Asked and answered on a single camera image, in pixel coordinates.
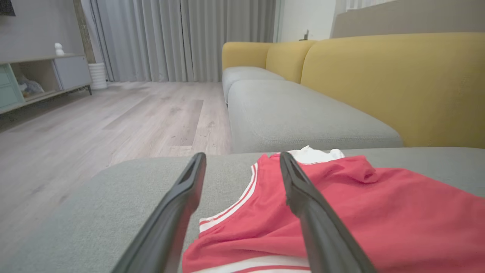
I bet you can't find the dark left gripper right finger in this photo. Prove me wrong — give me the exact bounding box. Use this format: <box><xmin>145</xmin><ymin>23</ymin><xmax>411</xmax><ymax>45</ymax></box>
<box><xmin>280</xmin><ymin>152</ymin><xmax>378</xmax><ymax>273</ymax></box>

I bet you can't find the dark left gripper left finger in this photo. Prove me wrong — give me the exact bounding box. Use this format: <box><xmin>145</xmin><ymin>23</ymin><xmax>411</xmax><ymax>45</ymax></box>
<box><xmin>112</xmin><ymin>152</ymin><xmax>207</xmax><ymax>273</ymax></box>

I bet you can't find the red jersey with white sleeves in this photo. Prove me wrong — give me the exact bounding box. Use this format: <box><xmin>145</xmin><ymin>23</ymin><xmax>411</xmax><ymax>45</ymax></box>
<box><xmin>182</xmin><ymin>146</ymin><xmax>485</xmax><ymax>273</ymax></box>

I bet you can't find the wide yellow sofa backrest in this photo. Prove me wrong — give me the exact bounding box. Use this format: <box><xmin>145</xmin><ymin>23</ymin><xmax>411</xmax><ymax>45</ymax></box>
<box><xmin>300</xmin><ymin>32</ymin><xmax>485</xmax><ymax>149</ymax></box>

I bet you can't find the white ribbed floor vase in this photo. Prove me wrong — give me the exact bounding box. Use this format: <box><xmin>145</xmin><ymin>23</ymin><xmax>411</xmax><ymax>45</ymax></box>
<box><xmin>88</xmin><ymin>63</ymin><xmax>108</xmax><ymax>90</ymax></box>

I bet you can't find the small grey sofa seat cushion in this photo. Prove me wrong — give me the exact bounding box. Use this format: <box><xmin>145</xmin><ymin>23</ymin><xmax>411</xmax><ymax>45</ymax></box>
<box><xmin>222</xmin><ymin>66</ymin><xmax>286</xmax><ymax>105</ymax></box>

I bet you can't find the yellow sofa end backrest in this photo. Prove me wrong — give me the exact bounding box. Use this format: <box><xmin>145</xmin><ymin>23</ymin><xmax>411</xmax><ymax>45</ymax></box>
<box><xmin>222</xmin><ymin>41</ymin><xmax>275</xmax><ymax>71</ymax></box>

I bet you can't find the grey pleated curtain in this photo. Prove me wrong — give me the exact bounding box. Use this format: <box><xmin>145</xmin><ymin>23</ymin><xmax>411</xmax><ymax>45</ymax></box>
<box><xmin>90</xmin><ymin>0</ymin><xmax>277</xmax><ymax>83</ymax></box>

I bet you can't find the low wooden media cabinet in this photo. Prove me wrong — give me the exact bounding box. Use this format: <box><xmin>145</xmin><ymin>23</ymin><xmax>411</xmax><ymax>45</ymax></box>
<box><xmin>0</xmin><ymin>53</ymin><xmax>93</xmax><ymax>115</ymax></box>

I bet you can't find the grey plush toy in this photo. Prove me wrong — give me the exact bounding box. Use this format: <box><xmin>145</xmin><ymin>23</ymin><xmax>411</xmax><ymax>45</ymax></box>
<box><xmin>17</xmin><ymin>74</ymin><xmax>45</xmax><ymax>97</ymax></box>

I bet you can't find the beige panel behind sofa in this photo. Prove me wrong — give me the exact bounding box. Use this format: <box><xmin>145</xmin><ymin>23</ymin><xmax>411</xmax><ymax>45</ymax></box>
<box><xmin>331</xmin><ymin>0</ymin><xmax>485</xmax><ymax>39</ymax></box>

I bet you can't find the brown wooden post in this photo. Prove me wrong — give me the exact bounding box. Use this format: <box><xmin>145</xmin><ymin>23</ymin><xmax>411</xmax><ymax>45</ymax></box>
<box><xmin>73</xmin><ymin>0</ymin><xmax>96</xmax><ymax>64</ymax></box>

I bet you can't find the dark wall screen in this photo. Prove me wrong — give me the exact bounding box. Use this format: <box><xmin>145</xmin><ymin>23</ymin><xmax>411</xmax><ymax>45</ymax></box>
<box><xmin>0</xmin><ymin>0</ymin><xmax>16</xmax><ymax>17</ymax></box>

